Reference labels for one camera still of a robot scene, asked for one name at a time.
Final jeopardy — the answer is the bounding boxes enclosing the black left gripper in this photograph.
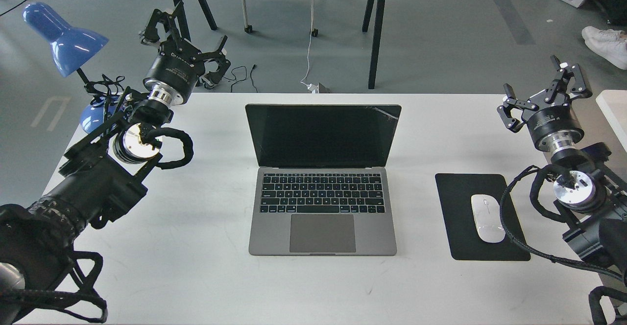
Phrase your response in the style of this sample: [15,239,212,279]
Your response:
[139,2,231,105]

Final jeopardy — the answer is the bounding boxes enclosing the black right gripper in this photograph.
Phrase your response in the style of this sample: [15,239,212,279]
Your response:
[497,55,593,152]

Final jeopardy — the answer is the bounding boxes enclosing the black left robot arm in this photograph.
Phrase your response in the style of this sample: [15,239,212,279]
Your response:
[1,2,230,325]

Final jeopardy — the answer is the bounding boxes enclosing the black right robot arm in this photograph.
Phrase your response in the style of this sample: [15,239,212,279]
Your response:
[497,55,627,284]

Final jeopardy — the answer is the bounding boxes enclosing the white side table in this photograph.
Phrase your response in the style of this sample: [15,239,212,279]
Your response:
[596,90,627,151]

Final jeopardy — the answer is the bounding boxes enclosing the white sneakers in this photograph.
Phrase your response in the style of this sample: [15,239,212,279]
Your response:
[581,26,627,70]

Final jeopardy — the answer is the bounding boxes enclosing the blue desk lamp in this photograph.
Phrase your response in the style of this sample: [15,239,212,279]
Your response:
[23,2,124,133]

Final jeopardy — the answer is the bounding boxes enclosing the white computer mouse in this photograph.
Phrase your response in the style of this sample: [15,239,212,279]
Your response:
[471,194,506,243]

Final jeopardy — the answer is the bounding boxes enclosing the black mouse pad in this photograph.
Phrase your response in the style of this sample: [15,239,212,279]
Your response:
[435,173,531,262]

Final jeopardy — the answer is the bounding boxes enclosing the white power adapter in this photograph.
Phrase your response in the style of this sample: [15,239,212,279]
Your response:
[306,83,331,94]

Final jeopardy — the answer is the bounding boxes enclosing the grey open laptop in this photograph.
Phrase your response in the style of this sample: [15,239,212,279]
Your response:
[245,104,402,256]

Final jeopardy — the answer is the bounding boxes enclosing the black cable on floor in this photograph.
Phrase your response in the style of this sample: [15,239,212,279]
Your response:
[226,64,259,93]

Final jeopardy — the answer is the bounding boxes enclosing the white cable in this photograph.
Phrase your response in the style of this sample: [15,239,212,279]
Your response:
[300,0,315,90]

